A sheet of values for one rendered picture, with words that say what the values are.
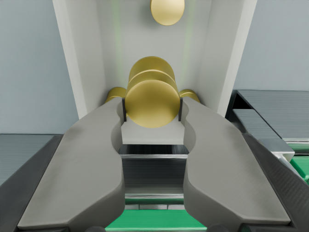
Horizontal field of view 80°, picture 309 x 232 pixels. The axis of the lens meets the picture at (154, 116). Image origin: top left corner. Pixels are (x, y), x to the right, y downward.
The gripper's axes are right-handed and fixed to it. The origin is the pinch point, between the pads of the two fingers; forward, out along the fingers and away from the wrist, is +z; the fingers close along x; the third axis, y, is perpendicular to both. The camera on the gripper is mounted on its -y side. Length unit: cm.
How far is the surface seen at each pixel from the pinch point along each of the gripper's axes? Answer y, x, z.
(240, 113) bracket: 6.7, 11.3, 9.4
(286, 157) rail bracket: 6.7, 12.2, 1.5
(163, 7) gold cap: -4.7, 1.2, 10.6
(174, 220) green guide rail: 17.9, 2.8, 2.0
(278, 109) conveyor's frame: 6.8, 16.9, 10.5
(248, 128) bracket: 6.7, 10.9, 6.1
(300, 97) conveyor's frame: 7.0, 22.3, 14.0
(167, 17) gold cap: -3.8, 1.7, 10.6
